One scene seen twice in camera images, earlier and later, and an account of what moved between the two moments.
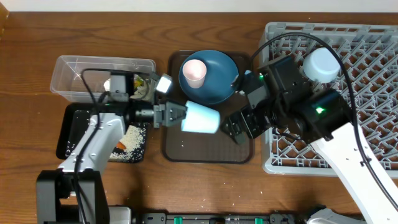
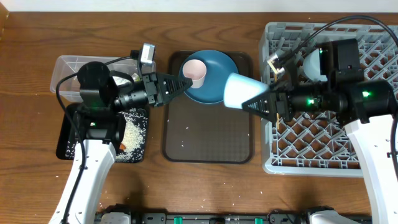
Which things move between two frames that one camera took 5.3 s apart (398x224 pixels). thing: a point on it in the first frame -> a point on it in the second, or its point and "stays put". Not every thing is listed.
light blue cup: x=201 y=119 -> x=239 y=89
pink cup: x=194 y=71 stays put
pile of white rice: x=134 y=137 stays put
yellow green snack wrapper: x=137 y=81 stays put
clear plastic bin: x=88 y=76 stays put
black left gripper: x=161 y=114 -> x=157 y=95
